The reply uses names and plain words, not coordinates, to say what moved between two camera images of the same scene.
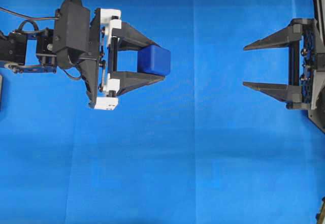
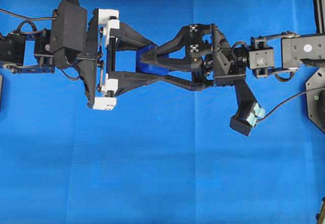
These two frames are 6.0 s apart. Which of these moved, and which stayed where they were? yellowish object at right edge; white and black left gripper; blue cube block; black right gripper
Moved: black right gripper
Stayed: blue cube block; white and black left gripper; yellowish object at right edge
